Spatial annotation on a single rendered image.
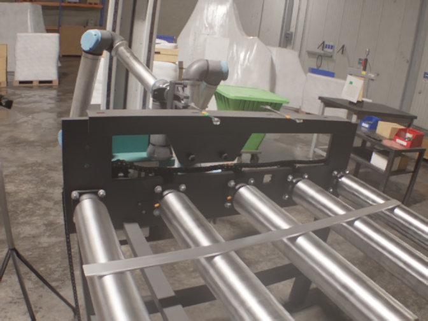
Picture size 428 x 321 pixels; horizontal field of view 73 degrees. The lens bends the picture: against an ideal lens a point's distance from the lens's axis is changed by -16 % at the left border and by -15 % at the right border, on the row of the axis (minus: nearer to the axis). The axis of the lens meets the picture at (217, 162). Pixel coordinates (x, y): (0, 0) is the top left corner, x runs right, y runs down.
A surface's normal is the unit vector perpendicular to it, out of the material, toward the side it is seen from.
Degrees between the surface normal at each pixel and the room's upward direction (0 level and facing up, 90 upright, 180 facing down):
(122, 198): 90
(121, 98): 90
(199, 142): 90
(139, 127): 90
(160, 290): 0
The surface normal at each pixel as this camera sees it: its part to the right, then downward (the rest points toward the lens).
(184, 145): 0.45, 0.37
